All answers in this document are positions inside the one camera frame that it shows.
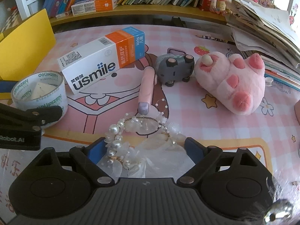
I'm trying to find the clear tape roll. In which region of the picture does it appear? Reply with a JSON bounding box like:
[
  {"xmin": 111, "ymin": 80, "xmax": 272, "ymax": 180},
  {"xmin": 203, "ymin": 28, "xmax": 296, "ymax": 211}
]
[{"xmin": 11, "ymin": 71, "xmax": 68, "ymax": 130}]

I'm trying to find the pearl flower hair band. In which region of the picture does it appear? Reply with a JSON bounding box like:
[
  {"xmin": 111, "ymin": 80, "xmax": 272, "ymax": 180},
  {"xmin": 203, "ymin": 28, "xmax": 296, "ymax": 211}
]
[{"xmin": 97, "ymin": 99, "xmax": 194, "ymax": 181}]

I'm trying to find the yellow cardboard box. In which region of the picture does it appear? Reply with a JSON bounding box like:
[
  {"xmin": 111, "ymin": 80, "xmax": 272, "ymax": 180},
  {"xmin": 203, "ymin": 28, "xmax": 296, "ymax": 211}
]
[{"xmin": 0, "ymin": 8, "xmax": 57, "ymax": 82}]

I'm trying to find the white usmile toothpaste box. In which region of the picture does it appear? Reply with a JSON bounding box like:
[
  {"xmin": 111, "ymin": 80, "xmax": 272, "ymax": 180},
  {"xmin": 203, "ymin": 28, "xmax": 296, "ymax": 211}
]
[{"xmin": 57, "ymin": 26, "xmax": 146, "ymax": 94}]

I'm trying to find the pink cartoon desk mat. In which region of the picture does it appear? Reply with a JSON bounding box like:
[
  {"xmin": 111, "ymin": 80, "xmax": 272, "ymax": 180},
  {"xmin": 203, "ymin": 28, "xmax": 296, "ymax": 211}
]
[{"xmin": 0, "ymin": 24, "xmax": 300, "ymax": 218}]

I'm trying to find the wooden white bookshelf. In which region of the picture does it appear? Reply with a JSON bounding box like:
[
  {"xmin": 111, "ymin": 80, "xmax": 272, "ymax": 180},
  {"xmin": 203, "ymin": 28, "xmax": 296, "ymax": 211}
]
[{"xmin": 15, "ymin": 0, "xmax": 226, "ymax": 26}]

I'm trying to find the pink plush paw toy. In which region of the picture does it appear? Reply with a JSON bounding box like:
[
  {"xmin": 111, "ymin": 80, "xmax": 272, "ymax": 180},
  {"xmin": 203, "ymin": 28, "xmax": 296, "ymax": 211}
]
[{"xmin": 194, "ymin": 52, "xmax": 266, "ymax": 115}]

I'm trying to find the grey toy car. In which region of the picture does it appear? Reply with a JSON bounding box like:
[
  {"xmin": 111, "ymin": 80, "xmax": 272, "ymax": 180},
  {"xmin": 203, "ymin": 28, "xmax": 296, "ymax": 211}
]
[{"xmin": 154, "ymin": 53, "xmax": 195, "ymax": 87}]

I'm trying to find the pink highlighter pen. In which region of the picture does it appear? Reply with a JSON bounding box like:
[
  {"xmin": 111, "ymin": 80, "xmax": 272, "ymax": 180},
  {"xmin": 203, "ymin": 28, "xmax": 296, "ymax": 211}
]
[{"xmin": 138, "ymin": 66, "xmax": 157, "ymax": 115}]

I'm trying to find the orange white box on shelf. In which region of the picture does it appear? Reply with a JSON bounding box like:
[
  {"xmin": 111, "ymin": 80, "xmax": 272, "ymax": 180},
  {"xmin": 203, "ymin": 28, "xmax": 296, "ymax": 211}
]
[{"xmin": 71, "ymin": 0, "xmax": 117, "ymax": 16}]

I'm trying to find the stack of papers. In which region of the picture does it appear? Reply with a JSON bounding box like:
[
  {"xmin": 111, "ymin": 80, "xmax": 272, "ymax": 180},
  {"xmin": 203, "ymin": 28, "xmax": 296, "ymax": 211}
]
[{"xmin": 225, "ymin": 0, "xmax": 299, "ymax": 90}]

